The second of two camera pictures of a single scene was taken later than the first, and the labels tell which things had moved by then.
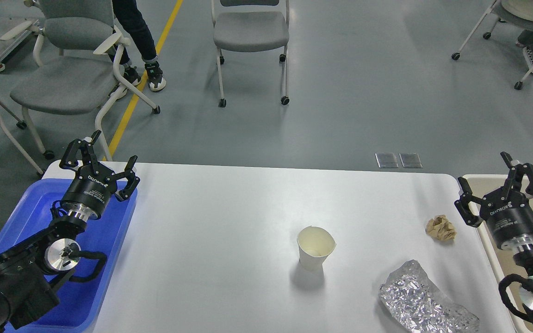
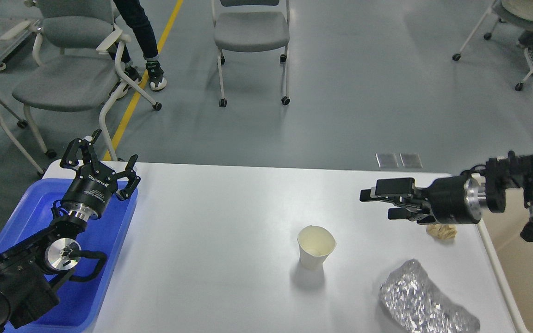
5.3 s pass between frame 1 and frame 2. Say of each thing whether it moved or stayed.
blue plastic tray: stayed
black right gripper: moved
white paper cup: stayed
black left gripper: stayed
